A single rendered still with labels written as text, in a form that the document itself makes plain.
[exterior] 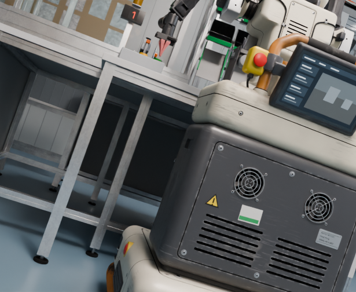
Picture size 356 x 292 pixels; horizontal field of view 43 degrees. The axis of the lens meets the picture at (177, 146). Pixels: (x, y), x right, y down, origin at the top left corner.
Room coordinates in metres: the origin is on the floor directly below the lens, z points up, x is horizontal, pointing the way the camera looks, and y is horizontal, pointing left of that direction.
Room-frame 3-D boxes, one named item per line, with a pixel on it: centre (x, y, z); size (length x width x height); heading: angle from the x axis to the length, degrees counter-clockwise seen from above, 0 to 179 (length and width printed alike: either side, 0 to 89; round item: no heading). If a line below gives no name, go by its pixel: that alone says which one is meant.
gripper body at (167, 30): (2.11, 0.22, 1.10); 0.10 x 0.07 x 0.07; 102
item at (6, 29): (2.77, 0.34, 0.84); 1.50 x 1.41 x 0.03; 101
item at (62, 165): (3.77, -0.24, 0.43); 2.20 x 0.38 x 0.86; 101
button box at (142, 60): (2.11, 0.30, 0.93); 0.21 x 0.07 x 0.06; 101
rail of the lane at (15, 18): (2.13, 0.49, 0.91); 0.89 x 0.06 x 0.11; 101
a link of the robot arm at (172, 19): (2.12, 0.23, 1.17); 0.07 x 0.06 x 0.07; 27
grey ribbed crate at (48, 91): (4.22, 1.26, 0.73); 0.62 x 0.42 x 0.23; 101
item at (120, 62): (2.16, 0.01, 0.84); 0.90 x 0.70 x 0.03; 100
